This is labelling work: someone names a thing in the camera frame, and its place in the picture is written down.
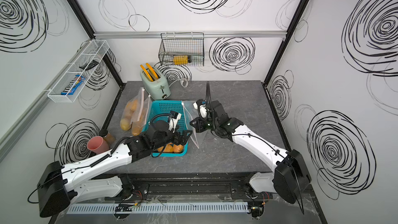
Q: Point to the right toast slice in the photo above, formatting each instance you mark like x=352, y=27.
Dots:
x=152, y=71

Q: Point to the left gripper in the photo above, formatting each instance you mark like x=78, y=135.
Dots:
x=184, y=139

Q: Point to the teal plastic basket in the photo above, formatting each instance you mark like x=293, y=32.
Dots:
x=165, y=106

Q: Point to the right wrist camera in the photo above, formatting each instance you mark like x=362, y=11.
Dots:
x=200, y=106

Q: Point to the white wire wall shelf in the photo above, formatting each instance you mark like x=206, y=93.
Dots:
x=90, y=50

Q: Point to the mint green toaster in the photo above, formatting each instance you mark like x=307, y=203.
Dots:
x=158, y=89

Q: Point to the reddish potato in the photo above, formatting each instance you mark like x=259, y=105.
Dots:
x=178, y=148

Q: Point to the pink cup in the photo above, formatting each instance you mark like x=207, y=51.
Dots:
x=97, y=145

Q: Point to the clear zipper bag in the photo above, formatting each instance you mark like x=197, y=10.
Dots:
x=126, y=120

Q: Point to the yellow bottle in basket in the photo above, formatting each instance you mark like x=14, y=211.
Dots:
x=181, y=59

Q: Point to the left toast slice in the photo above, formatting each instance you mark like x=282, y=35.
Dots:
x=148, y=76

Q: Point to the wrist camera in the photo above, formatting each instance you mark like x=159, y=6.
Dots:
x=200, y=106
x=173, y=120

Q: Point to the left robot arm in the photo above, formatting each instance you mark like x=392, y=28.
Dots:
x=61, y=185

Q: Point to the toast slice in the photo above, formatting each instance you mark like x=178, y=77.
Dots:
x=152, y=71
x=148, y=76

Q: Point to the brown jar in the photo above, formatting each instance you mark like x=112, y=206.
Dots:
x=107, y=136

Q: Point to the black wire wall basket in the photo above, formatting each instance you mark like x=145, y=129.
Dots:
x=193, y=47

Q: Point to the black remote control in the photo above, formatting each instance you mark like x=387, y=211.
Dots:
x=89, y=66

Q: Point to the aluminium wall rail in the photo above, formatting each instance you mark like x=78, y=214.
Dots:
x=190, y=34

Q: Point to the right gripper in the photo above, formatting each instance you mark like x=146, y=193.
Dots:
x=199, y=125

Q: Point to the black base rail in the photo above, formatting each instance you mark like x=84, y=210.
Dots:
x=227, y=186

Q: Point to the blue candy packet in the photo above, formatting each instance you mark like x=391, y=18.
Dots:
x=73, y=85

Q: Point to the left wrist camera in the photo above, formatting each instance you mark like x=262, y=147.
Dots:
x=173, y=120

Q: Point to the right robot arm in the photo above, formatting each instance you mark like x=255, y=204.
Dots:
x=267, y=155

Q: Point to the white slotted cable duct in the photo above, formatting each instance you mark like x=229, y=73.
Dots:
x=159, y=208

